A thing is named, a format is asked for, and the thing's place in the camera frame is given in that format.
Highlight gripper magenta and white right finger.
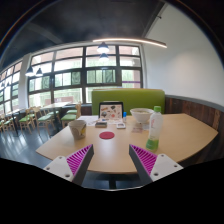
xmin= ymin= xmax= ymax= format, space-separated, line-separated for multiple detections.
xmin=129 ymin=144 xmax=182 ymax=185

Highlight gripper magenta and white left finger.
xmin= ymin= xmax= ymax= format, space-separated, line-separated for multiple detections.
xmin=44 ymin=144 xmax=94 ymax=186

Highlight clear green-capped water bottle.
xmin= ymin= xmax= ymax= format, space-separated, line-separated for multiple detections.
xmin=146 ymin=106 xmax=163 ymax=151

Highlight small card on table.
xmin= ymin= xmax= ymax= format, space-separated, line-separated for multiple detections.
xmin=132 ymin=125 xmax=143 ymax=133

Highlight beige paper cup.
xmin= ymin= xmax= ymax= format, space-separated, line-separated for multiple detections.
xmin=69 ymin=120 xmax=86 ymax=140

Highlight round red coaster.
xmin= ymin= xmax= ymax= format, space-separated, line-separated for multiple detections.
xmin=99 ymin=131 xmax=115 ymax=140

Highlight white papers on table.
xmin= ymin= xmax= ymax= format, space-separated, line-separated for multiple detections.
xmin=79 ymin=115 xmax=98 ymax=126

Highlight small black box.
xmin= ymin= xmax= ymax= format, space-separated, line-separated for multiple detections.
xmin=95 ymin=122 xmax=107 ymax=128

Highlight white bowl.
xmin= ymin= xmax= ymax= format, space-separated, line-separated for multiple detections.
xmin=130 ymin=108 xmax=153 ymax=123

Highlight wooden chair near bench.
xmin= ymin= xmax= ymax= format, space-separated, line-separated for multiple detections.
xmin=61 ymin=103 xmax=81 ymax=128

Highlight wooden chair green seat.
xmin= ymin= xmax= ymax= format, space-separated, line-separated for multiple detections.
xmin=33 ymin=107 xmax=54 ymax=133
xmin=19 ymin=109 xmax=35 ymax=133

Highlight small blue-capped bottle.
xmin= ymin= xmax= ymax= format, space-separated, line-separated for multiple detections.
xmin=123 ymin=112 xmax=127 ymax=122

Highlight wooden chair green seat left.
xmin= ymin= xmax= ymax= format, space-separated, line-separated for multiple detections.
xmin=19 ymin=109 xmax=35 ymax=133

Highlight tablet with colourful screen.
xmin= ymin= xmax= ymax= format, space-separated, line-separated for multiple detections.
xmin=99 ymin=101 xmax=123 ymax=119

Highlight green bench backrest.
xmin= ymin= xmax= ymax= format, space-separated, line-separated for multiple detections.
xmin=92 ymin=88 xmax=165 ymax=115

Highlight pendant lamp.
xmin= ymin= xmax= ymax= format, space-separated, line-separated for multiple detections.
xmin=97 ymin=42 xmax=109 ymax=53
xmin=36 ymin=68 xmax=43 ymax=77
xmin=25 ymin=66 xmax=34 ymax=77
xmin=99 ymin=53 xmax=109 ymax=62

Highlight pendant lamp far left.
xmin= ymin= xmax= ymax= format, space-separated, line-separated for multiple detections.
xmin=25 ymin=66 xmax=34 ymax=77

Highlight pendant lamp rear centre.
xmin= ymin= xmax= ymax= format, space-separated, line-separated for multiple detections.
xmin=99 ymin=53 xmax=109 ymax=62

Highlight pendant lamp front centre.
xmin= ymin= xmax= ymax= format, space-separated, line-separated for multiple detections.
xmin=97 ymin=42 xmax=109 ymax=53

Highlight long linear ceiling light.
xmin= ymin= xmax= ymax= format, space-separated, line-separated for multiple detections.
xmin=92 ymin=38 xmax=167 ymax=48

